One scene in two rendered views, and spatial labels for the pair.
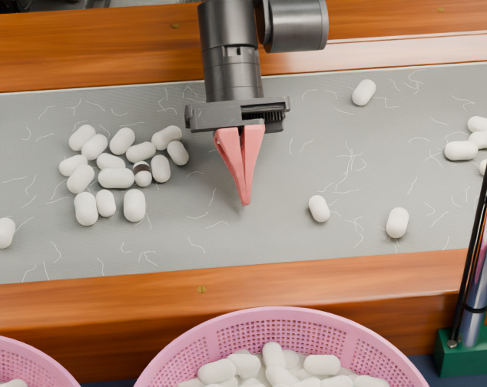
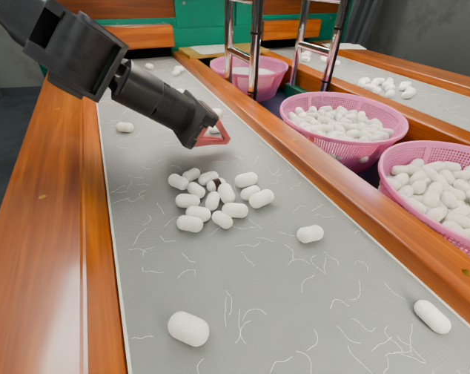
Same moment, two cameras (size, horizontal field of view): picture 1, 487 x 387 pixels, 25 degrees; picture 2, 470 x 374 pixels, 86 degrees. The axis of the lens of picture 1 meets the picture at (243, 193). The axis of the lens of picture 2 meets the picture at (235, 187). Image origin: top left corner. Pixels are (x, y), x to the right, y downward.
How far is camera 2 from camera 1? 113 cm
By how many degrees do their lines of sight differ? 75
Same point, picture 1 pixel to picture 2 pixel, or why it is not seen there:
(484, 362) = not seen: hidden behind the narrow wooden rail
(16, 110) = (151, 298)
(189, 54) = (85, 183)
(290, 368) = not seen: hidden behind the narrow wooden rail
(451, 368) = not seen: hidden behind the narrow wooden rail
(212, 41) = (160, 87)
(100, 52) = (75, 234)
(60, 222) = (273, 215)
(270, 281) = (273, 125)
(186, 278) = (290, 144)
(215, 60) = (172, 93)
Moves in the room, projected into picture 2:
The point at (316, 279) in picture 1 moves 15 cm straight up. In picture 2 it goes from (264, 116) to (272, 36)
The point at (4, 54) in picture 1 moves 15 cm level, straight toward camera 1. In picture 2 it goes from (63, 331) to (219, 248)
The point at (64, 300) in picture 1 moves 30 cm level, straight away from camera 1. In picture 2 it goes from (342, 176) to (145, 271)
